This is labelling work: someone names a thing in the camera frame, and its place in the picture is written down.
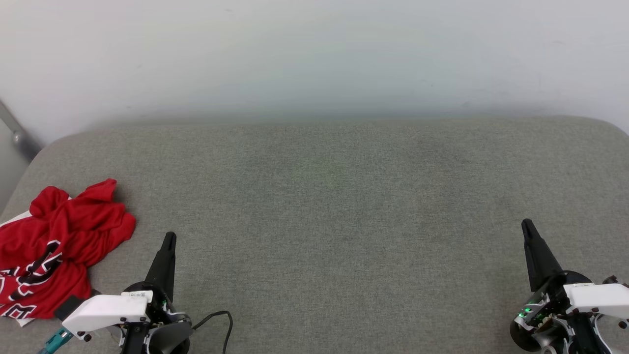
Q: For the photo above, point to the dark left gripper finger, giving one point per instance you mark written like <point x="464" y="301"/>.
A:
<point x="164" y="270"/>

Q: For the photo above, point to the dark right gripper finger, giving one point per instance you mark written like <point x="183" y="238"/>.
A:
<point x="540" y="260"/>

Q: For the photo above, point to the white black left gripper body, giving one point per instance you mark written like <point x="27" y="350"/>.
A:
<point x="108" y="309"/>

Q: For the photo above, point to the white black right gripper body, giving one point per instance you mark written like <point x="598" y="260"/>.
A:
<point x="599" y="299"/>

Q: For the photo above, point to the red shirt with white sleeves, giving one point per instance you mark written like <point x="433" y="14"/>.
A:
<point x="73" y="226"/>

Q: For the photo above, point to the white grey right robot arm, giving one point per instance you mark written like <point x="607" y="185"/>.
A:
<point x="580" y="339"/>

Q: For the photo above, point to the grey fabric sofa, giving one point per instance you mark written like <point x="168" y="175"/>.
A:
<point x="314" y="221"/>

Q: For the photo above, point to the grey metal pole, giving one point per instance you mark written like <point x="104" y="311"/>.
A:
<point x="17" y="132"/>

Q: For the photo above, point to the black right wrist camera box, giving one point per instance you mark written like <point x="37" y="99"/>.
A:
<point x="614" y="281"/>

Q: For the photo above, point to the teal left camera connector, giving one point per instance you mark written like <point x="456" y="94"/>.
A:
<point x="56" y="340"/>

